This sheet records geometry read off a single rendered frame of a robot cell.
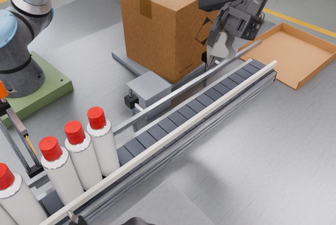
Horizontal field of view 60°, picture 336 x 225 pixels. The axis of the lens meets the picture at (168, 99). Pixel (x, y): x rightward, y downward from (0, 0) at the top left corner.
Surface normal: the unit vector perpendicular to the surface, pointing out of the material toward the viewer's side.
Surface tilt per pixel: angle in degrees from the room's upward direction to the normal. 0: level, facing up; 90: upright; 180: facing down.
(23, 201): 90
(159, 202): 0
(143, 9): 90
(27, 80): 73
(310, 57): 0
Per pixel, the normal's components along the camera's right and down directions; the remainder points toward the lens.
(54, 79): 0.00, -0.70
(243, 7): -0.65, 0.05
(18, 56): 0.85, 0.38
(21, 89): 0.44, 0.39
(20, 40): 0.97, 0.16
